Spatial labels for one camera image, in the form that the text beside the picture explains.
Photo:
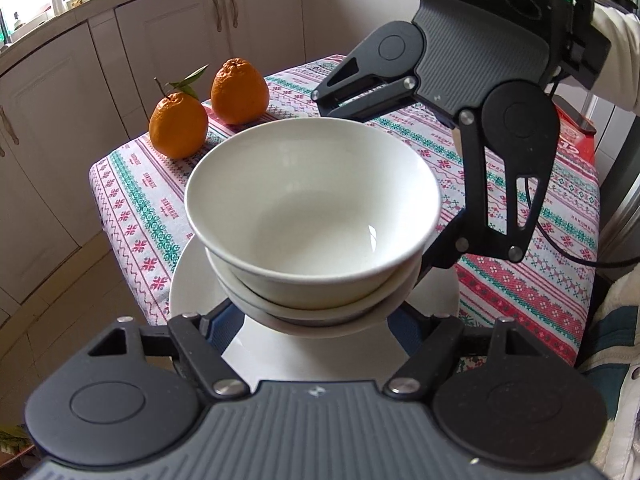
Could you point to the orange without leaf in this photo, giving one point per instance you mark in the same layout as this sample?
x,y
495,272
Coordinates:
x,y
239,92

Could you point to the red printed gift box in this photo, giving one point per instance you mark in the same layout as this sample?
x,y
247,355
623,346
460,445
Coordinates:
x,y
575,149

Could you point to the person's torso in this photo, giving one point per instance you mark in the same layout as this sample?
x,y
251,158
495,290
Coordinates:
x,y
620,360

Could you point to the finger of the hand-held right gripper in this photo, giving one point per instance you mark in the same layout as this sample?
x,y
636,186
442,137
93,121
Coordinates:
x,y
475,185
372,102

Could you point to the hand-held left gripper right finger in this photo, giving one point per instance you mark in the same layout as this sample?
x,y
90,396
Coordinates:
x,y
402,330

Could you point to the person's right forearm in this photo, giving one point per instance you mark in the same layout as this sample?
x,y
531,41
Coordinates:
x,y
620,50

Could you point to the black smartphone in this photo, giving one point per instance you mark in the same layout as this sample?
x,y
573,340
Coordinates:
x,y
575,112

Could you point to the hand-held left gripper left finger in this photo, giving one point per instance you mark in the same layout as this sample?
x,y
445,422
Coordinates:
x,y
220,322

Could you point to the orange with green leaf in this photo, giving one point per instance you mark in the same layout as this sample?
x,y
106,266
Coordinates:
x,y
177,125

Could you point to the white floral bowl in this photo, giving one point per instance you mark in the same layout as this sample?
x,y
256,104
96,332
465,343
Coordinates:
x,y
300,200
310,310
310,327

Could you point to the white fruit-print plate with stain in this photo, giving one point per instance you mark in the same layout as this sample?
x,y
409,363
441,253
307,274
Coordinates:
x,y
310,357

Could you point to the patterned red green tablecloth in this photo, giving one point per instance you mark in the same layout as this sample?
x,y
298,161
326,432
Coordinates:
x,y
150,200

